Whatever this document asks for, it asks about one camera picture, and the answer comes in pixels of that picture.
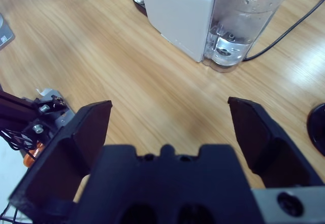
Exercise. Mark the dark camera post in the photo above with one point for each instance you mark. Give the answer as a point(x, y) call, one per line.
point(12, 107)

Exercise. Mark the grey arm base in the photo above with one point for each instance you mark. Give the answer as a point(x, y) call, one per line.
point(6, 34)

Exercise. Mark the white mount block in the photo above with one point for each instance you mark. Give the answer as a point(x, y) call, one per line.
point(59, 118)

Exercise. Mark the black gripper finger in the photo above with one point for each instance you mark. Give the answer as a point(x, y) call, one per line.
point(63, 158)
point(269, 145)

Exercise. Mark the black capsule holder with rods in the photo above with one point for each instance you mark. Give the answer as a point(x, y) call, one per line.
point(318, 130)

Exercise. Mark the white capsule coffee machine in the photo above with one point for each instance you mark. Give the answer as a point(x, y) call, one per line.
point(177, 10)

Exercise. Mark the clear water tank dark lid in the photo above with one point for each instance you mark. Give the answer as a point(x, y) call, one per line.
point(236, 31)

